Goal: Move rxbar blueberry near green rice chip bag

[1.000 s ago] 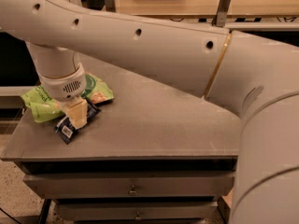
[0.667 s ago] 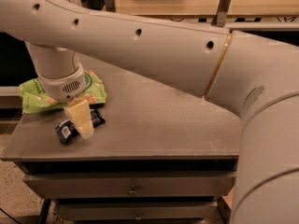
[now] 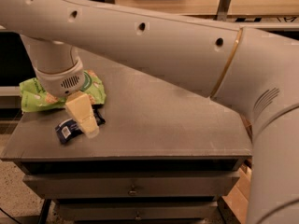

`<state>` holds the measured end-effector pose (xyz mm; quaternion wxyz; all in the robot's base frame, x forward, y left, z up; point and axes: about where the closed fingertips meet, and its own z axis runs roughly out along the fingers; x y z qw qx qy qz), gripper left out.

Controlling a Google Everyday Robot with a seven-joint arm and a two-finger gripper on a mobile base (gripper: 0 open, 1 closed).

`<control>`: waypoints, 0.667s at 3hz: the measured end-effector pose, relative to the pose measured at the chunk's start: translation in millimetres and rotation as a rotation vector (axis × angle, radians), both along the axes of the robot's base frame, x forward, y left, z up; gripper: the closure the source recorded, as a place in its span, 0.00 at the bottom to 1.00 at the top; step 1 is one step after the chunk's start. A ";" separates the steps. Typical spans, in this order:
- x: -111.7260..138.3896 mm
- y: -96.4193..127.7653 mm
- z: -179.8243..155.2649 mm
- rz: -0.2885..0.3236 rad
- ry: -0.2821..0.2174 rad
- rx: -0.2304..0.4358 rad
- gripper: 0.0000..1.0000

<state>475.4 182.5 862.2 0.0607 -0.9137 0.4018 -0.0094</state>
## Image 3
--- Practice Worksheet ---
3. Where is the upper grey drawer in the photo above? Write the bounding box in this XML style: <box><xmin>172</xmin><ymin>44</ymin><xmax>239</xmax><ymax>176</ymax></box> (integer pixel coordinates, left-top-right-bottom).
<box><xmin>23</xmin><ymin>171</ymin><xmax>239</xmax><ymax>199</ymax></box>

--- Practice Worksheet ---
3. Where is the green rice chip bag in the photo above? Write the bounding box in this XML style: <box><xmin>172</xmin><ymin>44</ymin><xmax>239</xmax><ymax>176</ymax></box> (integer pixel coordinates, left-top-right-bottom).
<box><xmin>20</xmin><ymin>70</ymin><xmax>107</xmax><ymax>112</ymax></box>

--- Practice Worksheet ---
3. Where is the right metal bracket post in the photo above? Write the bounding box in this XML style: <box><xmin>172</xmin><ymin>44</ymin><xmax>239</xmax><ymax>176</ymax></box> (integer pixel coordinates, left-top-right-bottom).
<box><xmin>215</xmin><ymin>0</ymin><xmax>231</xmax><ymax>21</ymax></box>

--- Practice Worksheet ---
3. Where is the grey drawer cabinet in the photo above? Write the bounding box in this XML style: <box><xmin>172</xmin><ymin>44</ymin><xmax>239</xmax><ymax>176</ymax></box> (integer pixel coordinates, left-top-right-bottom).
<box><xmin>1</xmin><ymin>51</ymin><xmax>252</xmax><ymax>224</ymax></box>

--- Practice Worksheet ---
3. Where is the dark blue rxbar wrapper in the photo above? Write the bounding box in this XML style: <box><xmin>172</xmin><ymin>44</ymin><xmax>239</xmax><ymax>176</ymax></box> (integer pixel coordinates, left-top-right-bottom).
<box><xmin>55</xmin><ymin>105</ymin><xmax>106</xmax><ymax>145</ymax></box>

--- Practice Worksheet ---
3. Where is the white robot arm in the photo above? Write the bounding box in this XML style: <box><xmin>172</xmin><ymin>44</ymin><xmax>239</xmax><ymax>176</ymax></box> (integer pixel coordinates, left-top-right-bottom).
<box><xmin>0</xmin><ymin>0</ymin><xmax>299</xmax><ymax>224</ymax></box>

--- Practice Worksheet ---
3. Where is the lower grey drawer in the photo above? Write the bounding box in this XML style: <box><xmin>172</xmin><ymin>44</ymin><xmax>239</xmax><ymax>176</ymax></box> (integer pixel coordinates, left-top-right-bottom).
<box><xmin>55</xmin><ymin>202</ymin><xmax>218</xmax><ymax>221</ymax></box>

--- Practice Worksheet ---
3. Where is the grey drawer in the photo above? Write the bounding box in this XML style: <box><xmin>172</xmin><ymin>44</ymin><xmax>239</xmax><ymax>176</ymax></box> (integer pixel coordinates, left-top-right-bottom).
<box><xmin>23</xmin><ymin>171</ymin><xmax>239</xmax><ymax>199</ymax></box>
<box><xmin>55</xmin><ymin>202</ymin><xmax>218</xmax><ymax>221</ymax></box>

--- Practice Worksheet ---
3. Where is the cardboard box of snacks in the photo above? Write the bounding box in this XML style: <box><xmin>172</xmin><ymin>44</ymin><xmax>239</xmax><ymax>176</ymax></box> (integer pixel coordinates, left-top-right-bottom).
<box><xmin>223</xmin><ymin>158</ymin><xmax>252</xmax><ymax>224</ymax></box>

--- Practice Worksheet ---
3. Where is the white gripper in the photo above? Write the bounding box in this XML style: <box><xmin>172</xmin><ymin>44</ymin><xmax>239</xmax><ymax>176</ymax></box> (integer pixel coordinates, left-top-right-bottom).
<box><xmin>35</xmin><ymin>58</ymin><xmax>99</xmax><ymax>138</ymax></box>

